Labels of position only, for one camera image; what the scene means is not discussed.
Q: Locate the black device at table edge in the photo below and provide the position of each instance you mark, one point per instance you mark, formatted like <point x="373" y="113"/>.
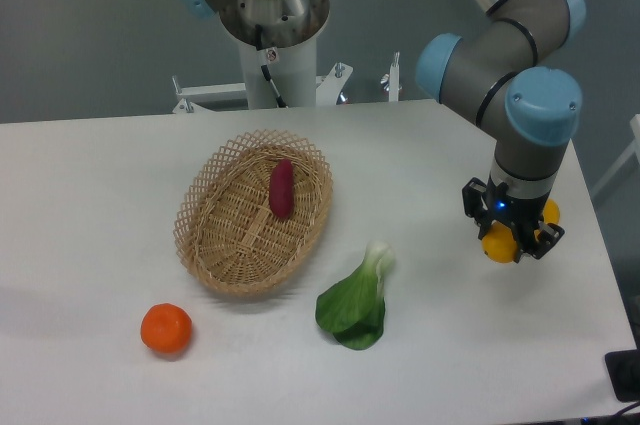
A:
<point x="623" y="370"/>

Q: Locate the yellow mango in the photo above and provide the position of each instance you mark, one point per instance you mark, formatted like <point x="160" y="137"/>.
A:
<point x="499" y="244"/>

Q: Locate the green bok choy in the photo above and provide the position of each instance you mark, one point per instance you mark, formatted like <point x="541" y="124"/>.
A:
<point x="353" y="309"/>

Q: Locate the white frame at right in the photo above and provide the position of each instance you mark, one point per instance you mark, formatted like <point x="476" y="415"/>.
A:
<point x="620" y="169"/>

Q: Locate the woven wicker basket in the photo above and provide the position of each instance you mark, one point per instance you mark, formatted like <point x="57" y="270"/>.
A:
<point x="225" y="232"/>

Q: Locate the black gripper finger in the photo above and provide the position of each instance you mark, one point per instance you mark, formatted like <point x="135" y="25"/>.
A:
<point x="473" y="194"/>
<point x="536" y="243"/>

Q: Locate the purple sweet potato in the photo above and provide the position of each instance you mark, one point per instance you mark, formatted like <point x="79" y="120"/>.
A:
<point x="281" y="189"/>

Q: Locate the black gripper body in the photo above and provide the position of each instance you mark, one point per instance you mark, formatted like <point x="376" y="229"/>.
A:
<point x="520" y="215"/>

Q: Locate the orange tangerine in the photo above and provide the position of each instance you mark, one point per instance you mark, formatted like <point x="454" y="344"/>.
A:
<point x="166" y="329"/>

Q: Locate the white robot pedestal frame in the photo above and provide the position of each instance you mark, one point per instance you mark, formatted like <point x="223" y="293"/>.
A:
<point x="272" y="78"/>

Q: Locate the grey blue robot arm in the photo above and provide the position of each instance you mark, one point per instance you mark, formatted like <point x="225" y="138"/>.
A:
<point x="495" y="82"/>

